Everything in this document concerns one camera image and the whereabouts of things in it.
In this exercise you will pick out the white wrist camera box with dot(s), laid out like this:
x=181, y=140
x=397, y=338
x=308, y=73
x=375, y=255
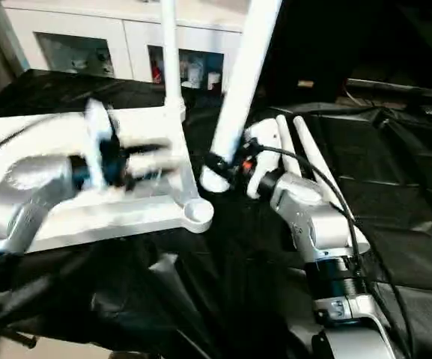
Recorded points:
x=97, y=127
x=266, y=134

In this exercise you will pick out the long dark metal bar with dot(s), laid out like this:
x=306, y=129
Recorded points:
x=399, y=88

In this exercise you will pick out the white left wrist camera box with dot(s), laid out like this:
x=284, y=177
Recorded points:
x=97, y=127

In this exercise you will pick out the white plastic table leg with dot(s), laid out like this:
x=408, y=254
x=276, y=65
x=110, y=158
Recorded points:
x=313, y=157
x=286, y=142
x=245, y=75
x=172, y=56

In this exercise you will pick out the black shiny mat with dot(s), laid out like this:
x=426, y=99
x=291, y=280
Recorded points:
x=388, y=168

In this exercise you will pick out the white glass-door cabinet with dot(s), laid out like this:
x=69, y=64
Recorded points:
x=88, y=22

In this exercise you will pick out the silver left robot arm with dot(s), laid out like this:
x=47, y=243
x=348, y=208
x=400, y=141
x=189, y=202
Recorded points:
x=24, y=179

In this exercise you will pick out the small yellow label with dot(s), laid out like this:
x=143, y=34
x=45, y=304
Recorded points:
x=305, y=83

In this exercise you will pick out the white jar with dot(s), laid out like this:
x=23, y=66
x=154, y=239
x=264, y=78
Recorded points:
x=213, y=81

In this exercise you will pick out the red bottle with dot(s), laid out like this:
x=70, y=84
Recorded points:
x=158, y=69

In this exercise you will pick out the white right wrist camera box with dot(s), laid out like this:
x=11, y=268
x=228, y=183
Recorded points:
x=266, y=134

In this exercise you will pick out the white plastic table top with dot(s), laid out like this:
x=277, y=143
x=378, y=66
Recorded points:
x=88, y=217

